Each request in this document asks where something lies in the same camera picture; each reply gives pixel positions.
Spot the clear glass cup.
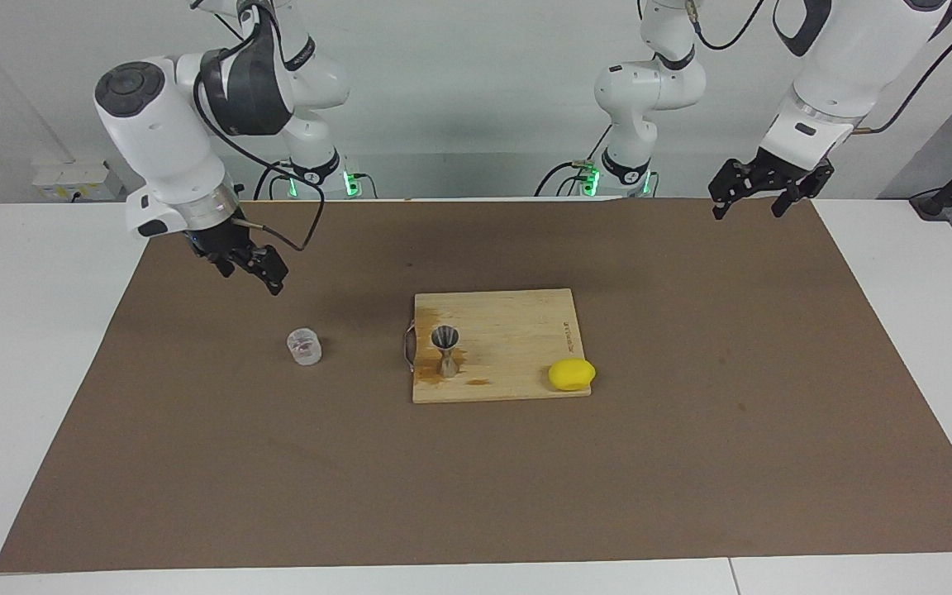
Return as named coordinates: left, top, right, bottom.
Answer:
left=287, top=328, right=323, bottom=365

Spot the steel jigger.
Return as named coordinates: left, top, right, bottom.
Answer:
left=431, top=326, right=461, bottom=378

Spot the white power strip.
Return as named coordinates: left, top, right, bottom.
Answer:
left=32, top=161, right=124, bottom=202

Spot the yellow lemon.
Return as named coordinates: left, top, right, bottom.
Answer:
left=548, top=358, right=597, bottom=392

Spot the wooden cutting board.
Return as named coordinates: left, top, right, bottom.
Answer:
left=404, top=288, right=593, bottom=404

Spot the brown table mat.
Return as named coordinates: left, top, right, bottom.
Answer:
left=0, top=198, right=952, bottom=573

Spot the black right base cable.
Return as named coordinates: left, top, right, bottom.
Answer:
left=253, top=161, right=295, bottom=201

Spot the black base cable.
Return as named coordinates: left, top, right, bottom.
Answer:
left=534, top=122, right=616, bottom=198
left=253, top=161, right=295, bottom=201

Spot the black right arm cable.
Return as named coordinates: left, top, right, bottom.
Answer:
left=191, top=0, right=326, bottom=253

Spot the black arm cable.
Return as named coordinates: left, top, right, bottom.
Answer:
left=687, top=0, right=952, bottom=135
left=191, top=0, right=326, bottom=253

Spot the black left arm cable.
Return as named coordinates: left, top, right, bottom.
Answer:
left=687, top=0, right=952, bottom=135

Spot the black left base cable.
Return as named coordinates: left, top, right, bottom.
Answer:
left=534, top=122, right=616, bottom=198

